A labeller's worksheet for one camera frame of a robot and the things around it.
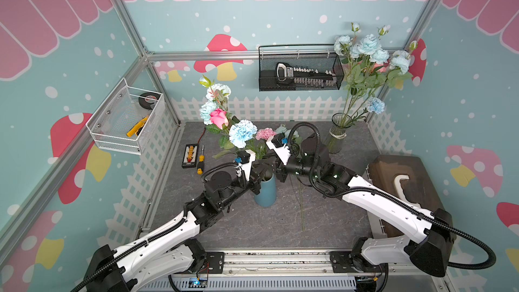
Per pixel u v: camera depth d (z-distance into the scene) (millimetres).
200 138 1126
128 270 407
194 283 720
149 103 789
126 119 817
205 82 569
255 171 624
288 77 872
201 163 1013
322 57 911
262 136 671
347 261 741
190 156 1026
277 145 564
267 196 815
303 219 851
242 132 498
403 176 744
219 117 551
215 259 759
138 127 727
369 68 813
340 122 968
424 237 408
